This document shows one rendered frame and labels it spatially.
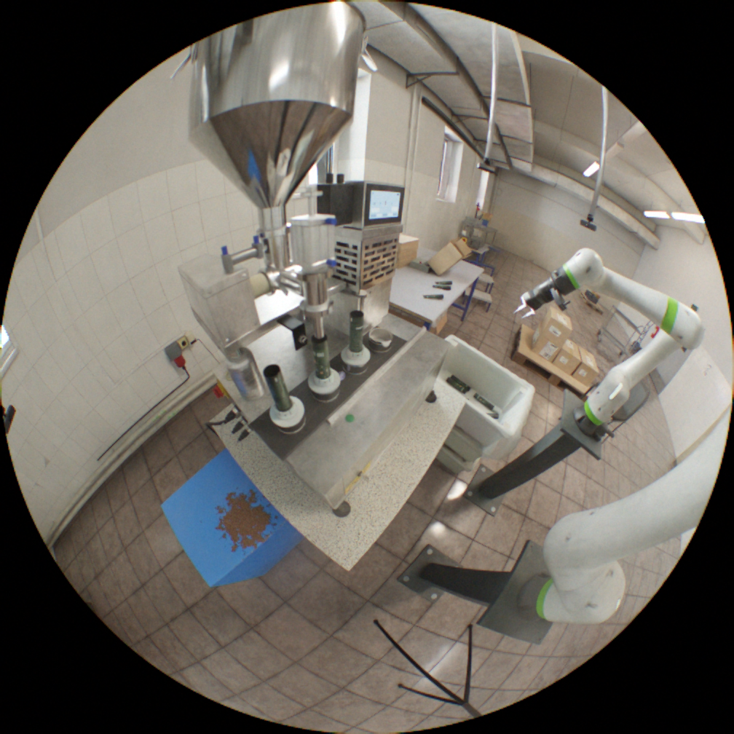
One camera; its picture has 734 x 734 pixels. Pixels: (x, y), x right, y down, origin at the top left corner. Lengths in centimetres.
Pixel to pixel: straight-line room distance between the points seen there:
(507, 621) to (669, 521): 45
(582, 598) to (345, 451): 58
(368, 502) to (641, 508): 66
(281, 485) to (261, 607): 107
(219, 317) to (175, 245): 140
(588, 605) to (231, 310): 83
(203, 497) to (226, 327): 79
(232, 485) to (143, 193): 170
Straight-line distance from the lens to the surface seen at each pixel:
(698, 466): 38
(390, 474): 74
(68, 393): 213
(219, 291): 38
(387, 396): 54
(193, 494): 108
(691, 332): 93
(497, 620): 69
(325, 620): 156
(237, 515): 96
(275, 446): 48
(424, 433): 83
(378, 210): 54
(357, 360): 54
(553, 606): 63
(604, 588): 56
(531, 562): 71
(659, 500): 40
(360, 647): 164
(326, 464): 46
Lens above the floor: 145
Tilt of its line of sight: 46 degrees down
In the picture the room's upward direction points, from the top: 5 degrees clockwise
